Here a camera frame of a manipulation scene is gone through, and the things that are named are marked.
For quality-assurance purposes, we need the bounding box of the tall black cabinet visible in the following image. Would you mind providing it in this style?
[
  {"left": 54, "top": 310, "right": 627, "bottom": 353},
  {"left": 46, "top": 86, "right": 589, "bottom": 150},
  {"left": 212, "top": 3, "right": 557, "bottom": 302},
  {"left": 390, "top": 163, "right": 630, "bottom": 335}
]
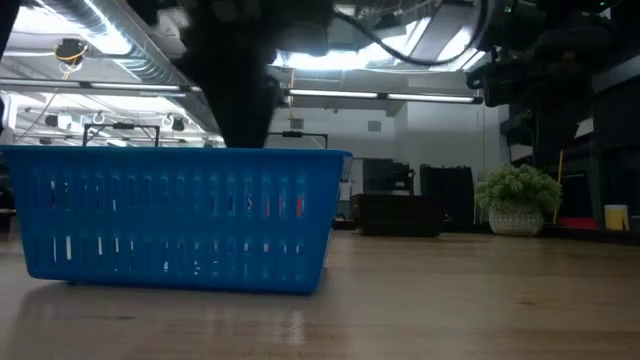
[{"left": 419, "top": 163, "right": 476, "bottom": 233}]

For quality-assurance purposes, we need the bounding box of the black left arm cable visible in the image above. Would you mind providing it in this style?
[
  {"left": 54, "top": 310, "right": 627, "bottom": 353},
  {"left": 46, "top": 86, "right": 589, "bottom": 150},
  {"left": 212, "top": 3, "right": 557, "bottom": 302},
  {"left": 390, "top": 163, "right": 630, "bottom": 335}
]
[{"left": 333, "top": 0, "right": 495, "bottom": 68}]

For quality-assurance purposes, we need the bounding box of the black camera rig frame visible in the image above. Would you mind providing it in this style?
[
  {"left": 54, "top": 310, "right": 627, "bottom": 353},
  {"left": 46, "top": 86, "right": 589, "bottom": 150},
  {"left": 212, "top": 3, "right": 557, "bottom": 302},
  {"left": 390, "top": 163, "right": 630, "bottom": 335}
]
[
  {"left": 267, "top": 130, "right": 330, "bottom": 151},
  {"left": 81, "top": 121, "right": 162, "bottom": 148}
]

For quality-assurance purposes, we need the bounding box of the yellow cup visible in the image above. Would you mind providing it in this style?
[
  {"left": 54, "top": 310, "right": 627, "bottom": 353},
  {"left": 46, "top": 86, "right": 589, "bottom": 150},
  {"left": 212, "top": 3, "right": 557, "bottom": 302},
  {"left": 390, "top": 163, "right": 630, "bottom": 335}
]
[{"left": 603, "top": 203, "right": 631, "bottom": 232}]

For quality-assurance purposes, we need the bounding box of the long ceiling light bar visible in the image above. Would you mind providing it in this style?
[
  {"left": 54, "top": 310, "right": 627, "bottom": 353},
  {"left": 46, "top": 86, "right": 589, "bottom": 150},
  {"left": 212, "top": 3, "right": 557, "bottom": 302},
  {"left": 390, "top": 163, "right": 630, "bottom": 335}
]
[{"left": 0, "top": 77, "right": 485, "bottom": 105}]

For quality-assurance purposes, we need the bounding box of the black equipment cabinet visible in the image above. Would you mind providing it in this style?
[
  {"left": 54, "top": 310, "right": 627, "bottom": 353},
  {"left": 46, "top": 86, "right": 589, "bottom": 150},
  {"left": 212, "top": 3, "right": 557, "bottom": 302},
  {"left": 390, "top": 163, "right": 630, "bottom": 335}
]
[{"left": 361, "top": 157, "right": 417, "bottom": 196}]

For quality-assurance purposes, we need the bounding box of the yellow hanging cable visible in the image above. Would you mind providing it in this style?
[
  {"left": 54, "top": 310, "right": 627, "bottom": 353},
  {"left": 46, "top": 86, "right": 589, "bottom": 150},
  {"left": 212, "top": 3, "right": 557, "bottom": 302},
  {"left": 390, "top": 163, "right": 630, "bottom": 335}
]
[{"left": 551, "top": 148, "right": 565, "bottom": 225}]

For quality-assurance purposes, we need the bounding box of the ceiling reel with yellow cable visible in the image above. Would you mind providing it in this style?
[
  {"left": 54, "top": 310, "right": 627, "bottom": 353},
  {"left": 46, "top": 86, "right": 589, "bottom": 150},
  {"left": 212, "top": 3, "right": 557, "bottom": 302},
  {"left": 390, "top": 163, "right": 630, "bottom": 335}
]
[{"left": 53, "top": 37, "right": 91, "bottom": 67}]

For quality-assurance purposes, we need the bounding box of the large blue plastic basket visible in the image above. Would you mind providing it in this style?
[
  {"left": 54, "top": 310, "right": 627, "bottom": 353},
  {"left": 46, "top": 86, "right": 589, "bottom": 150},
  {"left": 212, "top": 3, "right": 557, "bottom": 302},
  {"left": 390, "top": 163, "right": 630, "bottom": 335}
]
[{"left": 0, "top": 144, "right": 354, "bottom": 295}]

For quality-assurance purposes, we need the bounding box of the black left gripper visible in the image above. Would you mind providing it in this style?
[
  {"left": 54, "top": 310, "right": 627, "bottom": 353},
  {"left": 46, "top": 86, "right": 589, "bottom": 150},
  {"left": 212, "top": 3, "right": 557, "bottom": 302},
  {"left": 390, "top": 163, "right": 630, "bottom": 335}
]
[{"left": 127, "top": 0, "right": 337, "bottom": 150}]

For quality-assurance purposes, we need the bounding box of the black shelving unit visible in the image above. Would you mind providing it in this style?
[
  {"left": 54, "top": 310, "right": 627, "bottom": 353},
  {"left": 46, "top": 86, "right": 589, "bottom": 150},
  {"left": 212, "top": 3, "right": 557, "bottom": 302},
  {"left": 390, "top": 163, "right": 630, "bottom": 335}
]
[{"left": 501, "top": 49, "right": 640, "bottom": 237}]

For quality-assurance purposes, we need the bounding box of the red flat box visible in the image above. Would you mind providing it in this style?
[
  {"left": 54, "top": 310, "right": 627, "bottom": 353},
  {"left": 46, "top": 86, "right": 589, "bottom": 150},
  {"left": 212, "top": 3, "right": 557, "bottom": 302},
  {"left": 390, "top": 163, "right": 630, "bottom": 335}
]
[{"left": 558, "top": 215, "right": 599, "bottom": 231}]

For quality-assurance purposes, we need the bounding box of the black plastic basket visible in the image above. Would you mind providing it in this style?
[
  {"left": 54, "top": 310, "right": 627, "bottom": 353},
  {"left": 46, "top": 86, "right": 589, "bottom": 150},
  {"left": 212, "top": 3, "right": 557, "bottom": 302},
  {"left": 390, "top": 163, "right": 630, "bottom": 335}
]
[{"left": 348, "top": 193, "right": 445, "bottom": 238}]

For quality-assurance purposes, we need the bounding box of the green potted plant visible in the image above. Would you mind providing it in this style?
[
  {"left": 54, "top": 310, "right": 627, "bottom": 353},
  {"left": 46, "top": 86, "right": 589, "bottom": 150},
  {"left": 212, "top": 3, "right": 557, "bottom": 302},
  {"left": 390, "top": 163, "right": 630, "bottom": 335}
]
[{"left": 474, "top": 163, "right": 564, "bottom": 238}]

